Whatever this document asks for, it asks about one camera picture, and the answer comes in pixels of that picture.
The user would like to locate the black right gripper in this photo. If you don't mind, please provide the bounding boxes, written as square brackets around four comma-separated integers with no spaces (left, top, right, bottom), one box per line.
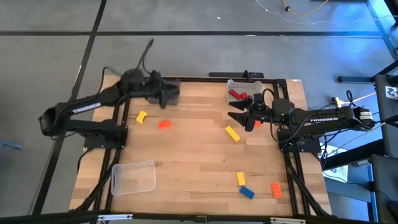
[228,93,295,133]

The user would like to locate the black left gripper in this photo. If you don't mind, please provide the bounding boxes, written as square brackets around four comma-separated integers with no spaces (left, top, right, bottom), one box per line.
[144,70,180,110]

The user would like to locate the long yellow building block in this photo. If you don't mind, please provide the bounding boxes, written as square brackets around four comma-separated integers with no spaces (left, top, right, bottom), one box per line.
[224,125,241,142]

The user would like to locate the white plastic bin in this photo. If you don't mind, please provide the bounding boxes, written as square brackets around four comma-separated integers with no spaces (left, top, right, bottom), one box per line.
[226,79,264,103]

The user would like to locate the dark grey translucent bin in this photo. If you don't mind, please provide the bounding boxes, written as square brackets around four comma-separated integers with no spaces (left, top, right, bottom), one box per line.
[146,78,182,106]

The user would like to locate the blue building block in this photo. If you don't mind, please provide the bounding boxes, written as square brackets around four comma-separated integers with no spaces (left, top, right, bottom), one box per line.
[239,185,256,200]

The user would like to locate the clear plastic bin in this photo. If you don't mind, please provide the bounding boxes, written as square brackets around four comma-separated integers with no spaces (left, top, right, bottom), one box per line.
[111,159,157,197]

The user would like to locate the white paper sheet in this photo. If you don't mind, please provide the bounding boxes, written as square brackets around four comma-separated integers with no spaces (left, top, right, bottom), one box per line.
[322,144,349,185]

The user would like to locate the black metal beam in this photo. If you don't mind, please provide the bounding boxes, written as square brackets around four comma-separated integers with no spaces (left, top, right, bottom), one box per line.
[322,138,386,171]

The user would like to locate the black metal floor bar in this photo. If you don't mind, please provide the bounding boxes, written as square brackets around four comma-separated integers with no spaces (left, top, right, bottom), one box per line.
[338,60,398,83]

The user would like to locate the black crossbar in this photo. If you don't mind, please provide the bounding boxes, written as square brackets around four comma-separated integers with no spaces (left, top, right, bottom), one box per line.
[0,210,398,224]

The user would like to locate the black-white fiducial marker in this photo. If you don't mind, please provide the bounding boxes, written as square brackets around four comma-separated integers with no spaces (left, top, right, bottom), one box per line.
[385,85,398,101]

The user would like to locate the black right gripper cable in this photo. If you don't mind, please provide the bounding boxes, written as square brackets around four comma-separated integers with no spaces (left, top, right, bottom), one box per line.
[261,88,276,108]

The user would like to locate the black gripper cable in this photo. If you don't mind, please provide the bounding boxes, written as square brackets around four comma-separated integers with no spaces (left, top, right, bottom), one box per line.
[261,88,276,108]
[136,37,155,75]

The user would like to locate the black aluminium table frame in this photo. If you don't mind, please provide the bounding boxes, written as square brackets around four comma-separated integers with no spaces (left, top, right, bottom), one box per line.
[70,75,333,218]

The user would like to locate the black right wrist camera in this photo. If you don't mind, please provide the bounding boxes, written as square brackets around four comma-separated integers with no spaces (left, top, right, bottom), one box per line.
[272,98,295,118]

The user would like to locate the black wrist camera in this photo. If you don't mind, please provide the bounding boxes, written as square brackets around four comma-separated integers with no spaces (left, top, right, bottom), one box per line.
[119,68,146,94]
[272,98,295,118]

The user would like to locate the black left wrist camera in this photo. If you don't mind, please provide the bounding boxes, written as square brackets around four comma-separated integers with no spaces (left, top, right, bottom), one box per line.
[119,68,146,94]

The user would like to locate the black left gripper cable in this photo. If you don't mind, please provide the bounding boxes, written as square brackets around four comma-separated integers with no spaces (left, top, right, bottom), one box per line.
[136,37,155,75]

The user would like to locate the white floor cable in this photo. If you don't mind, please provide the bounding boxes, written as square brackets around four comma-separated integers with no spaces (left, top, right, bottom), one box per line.
[256,0,331,26]

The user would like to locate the silver bracket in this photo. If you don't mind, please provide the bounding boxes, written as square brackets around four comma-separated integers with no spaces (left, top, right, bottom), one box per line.
[97,213,134,222]
[269,217,307,224]

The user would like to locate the yellow floor cable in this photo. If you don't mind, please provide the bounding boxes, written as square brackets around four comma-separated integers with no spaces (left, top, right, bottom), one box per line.
[280,0,330,17]

